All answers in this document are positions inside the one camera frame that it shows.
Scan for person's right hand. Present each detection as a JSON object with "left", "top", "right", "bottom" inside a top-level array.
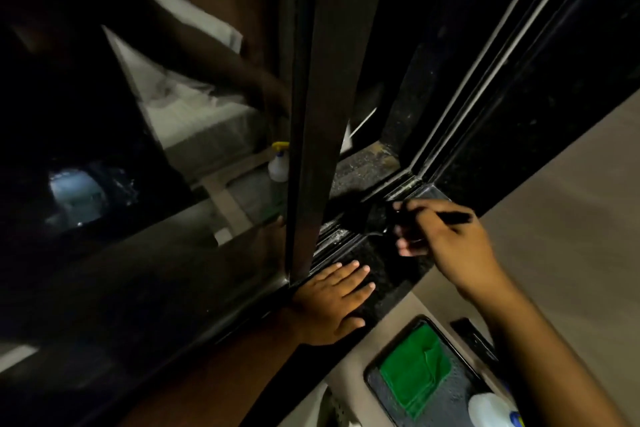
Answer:
[{"left": 392, "top": 199, "right": 507, "bottom": 301}]

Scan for person's left hand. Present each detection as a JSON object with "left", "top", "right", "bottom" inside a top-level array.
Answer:
[{"left": 291, "top": 261, "right": 377, "bottom": 347}]

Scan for black brush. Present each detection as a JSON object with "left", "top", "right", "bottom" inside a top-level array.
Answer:
[{"left": 347, "top": 202, "right": 474, "bottom": 242}]

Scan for person's right forearm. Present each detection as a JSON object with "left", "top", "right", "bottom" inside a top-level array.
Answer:
[{"left": 462, "top": 277, "right": 632, "bottom": 427}]

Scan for person's left forearm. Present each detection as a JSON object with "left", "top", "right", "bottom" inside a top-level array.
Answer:
[{"left": 117, "top": 309, "right": 306, "bottom": 427}]

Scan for black granite window sill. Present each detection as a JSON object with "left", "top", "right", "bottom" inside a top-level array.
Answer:
[{"left": 240, "top": 0, "right": 640, "bottom": 427}]

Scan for green cloth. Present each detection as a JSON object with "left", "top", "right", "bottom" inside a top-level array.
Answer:
[{"left": 378, "top": 324, "right": 453, "bottom": 420}]

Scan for white perforated object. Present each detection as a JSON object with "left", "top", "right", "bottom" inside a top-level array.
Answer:
[{"left": 315, "top": 384, "right": 363, "bottom": 427}]

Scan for black tray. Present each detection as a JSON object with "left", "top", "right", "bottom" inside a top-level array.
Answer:
[{"left": 364, "top": 316, "right": 503, "bottom": 427}]

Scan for black window track rails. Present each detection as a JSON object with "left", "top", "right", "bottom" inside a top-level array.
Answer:
[{"left": 310, "top": 0, "right": 640, "bottom": 272}]

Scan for black sliding glass window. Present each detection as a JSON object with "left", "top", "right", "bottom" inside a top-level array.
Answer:
[{"left": 0, "top": 0, "right": 396, "bottom": 427}]

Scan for white plastic bottle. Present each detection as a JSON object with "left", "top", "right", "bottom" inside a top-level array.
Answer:
[{"left": 467, "top": 393, "right": 526, "bottom": 427}]

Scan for black tool handle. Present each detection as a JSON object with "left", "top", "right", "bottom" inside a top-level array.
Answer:
[{"left": 450, "top": 318, "right": 501, "bottom": 363}]

